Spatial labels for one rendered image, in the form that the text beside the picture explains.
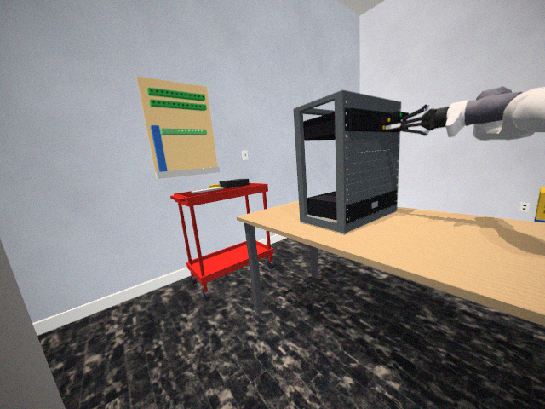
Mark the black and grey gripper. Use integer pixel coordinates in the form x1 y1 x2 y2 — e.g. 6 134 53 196
386 105 450 136

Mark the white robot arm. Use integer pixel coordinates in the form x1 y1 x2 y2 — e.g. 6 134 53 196
445 86 545 141

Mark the dark grey server rack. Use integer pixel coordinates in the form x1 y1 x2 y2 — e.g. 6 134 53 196
294 90 409 235

